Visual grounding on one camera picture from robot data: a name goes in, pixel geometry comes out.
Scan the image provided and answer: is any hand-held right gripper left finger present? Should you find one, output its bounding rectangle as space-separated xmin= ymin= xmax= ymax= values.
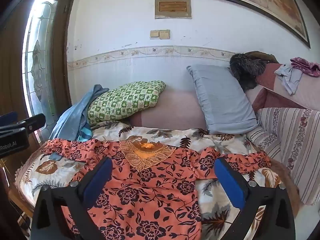
xmin=31 ymin=156 xmax=113 ymax=240

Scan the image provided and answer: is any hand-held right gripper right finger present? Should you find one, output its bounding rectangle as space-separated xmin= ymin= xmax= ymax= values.
xmin=214 ymin=157 xmax=296 ymax=240

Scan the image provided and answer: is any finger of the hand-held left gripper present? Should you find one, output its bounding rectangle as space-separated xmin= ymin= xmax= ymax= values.
xmin=15 ymin=113 xmax=46 ymax=133
xmin=0 ymin=113 xmax=19 ymax=127

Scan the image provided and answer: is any orange floral blouse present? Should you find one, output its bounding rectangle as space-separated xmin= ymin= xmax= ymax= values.
xmin=41 ymin=137 xmax=272 ymax=240

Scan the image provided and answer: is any leaf-print blanket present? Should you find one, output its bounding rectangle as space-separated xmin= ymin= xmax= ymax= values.
xmin=15 ymin=121 xmax=283 ymax=240

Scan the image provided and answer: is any blue cloth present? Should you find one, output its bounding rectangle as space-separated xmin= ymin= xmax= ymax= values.
xmin=49 ymin=84 xmax=110 ymax=140

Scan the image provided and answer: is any turquoise striped cloth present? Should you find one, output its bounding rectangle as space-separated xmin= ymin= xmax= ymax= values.
xmin=77 ymin=127 xmax=93 ymax=142

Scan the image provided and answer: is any wooden door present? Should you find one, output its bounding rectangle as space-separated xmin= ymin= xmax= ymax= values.
xmin=0 ymin=0 xmax=82 ymax=155

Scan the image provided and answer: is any brown lace-edged bedspread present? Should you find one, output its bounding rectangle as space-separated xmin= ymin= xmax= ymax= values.
xmin=14 ymin=159 xmax=300 ymax=217

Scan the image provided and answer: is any wooden chair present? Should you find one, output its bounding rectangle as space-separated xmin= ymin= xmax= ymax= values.
xmin=0 ymin=159 xmax=35 ymax=240

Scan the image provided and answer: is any stained glass window pane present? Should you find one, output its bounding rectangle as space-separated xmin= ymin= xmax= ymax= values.
xmin=22 ymin=0 xmax=59 ymax=130

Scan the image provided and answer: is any striped floral cushion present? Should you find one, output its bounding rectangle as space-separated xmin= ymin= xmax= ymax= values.
xmin=246 ymin=107 xmax=320 ymax=205

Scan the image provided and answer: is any green checkered pillow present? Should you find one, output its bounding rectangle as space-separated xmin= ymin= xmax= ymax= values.
xmin=87 ymin=80 xmax=166 ymax=127

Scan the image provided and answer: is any blue-grey pillow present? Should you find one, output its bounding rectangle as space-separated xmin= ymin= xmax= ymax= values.
xmin=186 ymin=64 xmax=259 ymax=135

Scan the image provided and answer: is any pink sofa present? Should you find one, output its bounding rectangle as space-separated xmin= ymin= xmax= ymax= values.
xmin=129 ymin=62 xmax=320 ymax=131

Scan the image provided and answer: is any dark furry cushion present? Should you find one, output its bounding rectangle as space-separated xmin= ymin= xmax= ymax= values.
xmin=229 ymin=51 xmax=280 ymax=92

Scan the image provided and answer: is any light grey garment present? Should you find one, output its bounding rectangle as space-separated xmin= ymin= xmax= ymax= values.
xmin=274 ymin=63 xmax=304 ymax=95

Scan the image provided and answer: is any pink patterned garment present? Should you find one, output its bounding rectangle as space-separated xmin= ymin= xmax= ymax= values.
xmin=290 ymin=57 xmax=320 ymax=77

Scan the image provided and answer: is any framed painting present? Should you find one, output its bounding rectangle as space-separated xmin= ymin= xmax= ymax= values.
xmin=188 ymin=0 xmax=311 ymax=49

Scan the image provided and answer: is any light switch plate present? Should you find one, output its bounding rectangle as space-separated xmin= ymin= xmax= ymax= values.
xmin=150 ymin=29 xmax=171 ymax=40

